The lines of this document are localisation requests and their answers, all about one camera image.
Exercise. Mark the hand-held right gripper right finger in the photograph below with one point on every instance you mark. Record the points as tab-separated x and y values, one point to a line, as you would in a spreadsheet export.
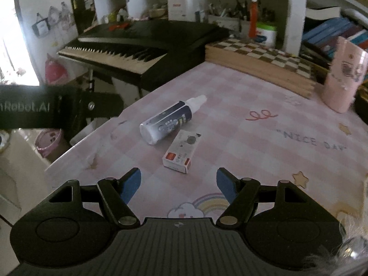
227	187

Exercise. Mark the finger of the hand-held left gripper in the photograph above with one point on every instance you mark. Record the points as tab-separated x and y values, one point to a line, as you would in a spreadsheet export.
97	105

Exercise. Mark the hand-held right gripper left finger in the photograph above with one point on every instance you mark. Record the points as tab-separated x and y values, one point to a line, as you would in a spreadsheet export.
130	187

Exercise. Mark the small white box red label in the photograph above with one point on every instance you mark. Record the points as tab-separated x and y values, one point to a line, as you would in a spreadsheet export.
179	152

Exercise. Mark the white and dark spray bottle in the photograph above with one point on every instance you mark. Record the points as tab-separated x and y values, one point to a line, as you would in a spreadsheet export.
164	123

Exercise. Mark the pink checked cloth desktop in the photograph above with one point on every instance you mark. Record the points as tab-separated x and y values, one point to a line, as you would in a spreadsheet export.
258	138

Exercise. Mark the black keyboard stand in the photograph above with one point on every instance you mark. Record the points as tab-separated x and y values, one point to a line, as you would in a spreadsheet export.
90	80

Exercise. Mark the pink bag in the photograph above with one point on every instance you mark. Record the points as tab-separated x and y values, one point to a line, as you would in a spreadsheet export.
54	70

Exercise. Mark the pink trash bin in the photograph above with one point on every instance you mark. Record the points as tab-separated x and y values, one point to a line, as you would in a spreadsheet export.
50	146

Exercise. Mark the black electronic keyboard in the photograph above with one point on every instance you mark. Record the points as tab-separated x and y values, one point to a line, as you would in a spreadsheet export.
161	34

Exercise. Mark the beige bowl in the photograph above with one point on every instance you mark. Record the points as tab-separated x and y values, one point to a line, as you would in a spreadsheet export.
158	12

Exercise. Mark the white carton red label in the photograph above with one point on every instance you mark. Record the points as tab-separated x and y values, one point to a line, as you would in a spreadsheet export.
176	9

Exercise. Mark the wooden chessboard box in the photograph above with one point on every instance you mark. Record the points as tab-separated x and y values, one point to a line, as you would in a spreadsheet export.
258	63

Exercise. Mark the pale furry object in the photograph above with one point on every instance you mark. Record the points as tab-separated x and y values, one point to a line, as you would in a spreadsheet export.
353	230

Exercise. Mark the pink cylindrical cup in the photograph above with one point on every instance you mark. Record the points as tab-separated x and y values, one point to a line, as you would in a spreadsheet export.
339	92

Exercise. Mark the white jar green lid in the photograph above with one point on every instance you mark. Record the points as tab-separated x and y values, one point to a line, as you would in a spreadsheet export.
267	36

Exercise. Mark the red tube white top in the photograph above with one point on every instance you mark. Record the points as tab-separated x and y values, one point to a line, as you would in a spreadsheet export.
253	20

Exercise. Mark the bunch of pens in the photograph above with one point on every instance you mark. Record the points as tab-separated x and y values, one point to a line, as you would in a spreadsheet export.
238	8

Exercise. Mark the row of books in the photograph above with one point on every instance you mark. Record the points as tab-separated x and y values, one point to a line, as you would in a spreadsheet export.
330	34

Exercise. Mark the white bookshelf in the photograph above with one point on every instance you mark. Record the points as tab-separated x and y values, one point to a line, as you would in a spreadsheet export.
293	14

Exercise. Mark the paper wall pictures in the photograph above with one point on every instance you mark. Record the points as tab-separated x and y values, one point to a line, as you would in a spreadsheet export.
51	20

